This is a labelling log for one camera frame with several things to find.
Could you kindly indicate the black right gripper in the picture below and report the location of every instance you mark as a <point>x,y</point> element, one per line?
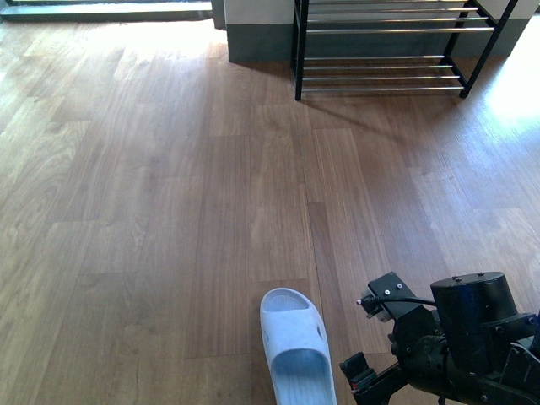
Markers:
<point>474,347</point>

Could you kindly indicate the black metal shoe rack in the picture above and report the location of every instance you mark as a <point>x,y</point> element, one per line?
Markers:
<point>393,46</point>

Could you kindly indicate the light blue slipper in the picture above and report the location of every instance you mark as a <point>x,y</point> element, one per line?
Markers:
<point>296,347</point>

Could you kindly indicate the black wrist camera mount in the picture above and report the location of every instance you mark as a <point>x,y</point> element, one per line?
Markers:
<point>389,298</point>

